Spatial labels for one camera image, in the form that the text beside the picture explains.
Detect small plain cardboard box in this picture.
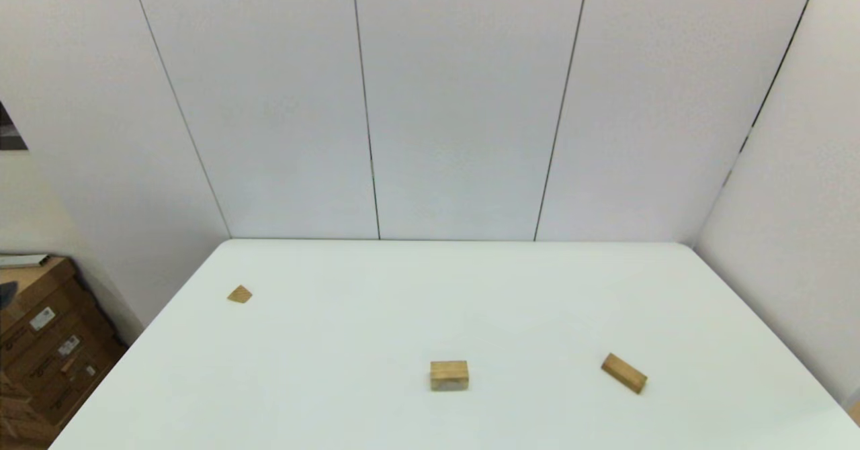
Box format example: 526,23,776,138
0,369,58,448

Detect arched wooden building block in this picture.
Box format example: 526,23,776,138
430,360,470,392

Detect rectangular wooden building block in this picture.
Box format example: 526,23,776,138
601,353,648,395

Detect stacked cardboard boxes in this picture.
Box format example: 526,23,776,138
0,257,128,431

